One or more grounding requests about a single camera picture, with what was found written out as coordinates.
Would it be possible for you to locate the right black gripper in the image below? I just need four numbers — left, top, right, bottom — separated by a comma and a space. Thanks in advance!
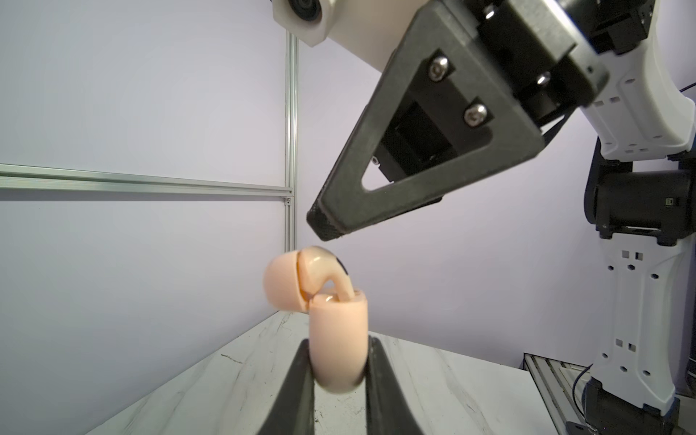
306, 1, 608, 241

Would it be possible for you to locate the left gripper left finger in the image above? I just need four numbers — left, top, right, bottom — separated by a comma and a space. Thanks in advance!
257, 339, 315, 435

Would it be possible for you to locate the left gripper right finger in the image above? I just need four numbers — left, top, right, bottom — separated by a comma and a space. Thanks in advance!
366, 335, 422, 435

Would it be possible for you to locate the pink round charging case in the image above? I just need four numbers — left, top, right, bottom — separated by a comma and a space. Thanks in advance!
263, 250, 369, 394

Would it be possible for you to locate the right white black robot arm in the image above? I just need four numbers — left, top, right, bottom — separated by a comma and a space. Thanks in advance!
306, 1, 695, 434

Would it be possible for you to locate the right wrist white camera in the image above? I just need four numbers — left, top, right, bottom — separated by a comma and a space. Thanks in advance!
272, 0, 426, 73

